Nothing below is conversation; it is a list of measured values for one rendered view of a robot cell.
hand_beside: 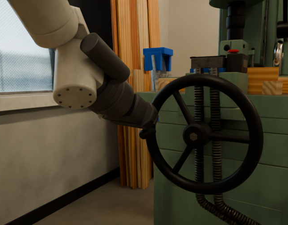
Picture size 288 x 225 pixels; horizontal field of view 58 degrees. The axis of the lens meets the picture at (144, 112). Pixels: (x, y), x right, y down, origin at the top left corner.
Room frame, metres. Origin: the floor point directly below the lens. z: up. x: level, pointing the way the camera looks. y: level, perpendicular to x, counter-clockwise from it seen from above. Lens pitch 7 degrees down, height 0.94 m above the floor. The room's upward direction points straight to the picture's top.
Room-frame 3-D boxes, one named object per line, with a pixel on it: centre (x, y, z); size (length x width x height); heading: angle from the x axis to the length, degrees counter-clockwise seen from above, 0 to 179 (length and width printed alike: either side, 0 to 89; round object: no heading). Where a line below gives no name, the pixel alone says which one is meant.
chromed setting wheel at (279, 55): (0.94, -0.48, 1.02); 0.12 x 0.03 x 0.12; 148
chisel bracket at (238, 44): (0.92, -0.32, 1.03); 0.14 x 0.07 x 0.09; 148
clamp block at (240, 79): (0.74, -0.21, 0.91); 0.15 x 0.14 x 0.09; 58
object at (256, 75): (0.82, -0.30, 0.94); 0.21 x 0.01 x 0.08; 58
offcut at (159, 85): (0.99, -0.06, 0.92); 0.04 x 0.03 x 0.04; 11
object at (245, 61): (0.73, -0.21, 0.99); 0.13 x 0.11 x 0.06; 58
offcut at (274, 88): (0.71, -0.35, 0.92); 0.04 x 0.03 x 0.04; 37
